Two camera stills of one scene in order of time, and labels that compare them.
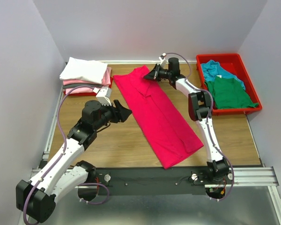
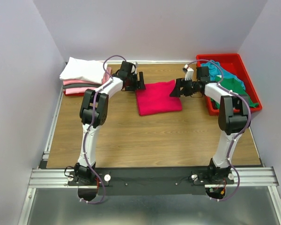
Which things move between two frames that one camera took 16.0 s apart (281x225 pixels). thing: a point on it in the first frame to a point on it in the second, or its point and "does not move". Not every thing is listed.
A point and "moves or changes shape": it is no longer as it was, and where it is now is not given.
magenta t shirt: (164, 128) moves or changes shape
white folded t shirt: (83, 70) does not move
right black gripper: (152, 75) to (180, 83)
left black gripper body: (108, 112) to (132, 84)
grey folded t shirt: (68, 86) does not move
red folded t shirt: (86, 94) does not move
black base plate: (158, 181) does not move
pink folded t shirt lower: (80, 90) does not move
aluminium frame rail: (258, 176) does not move
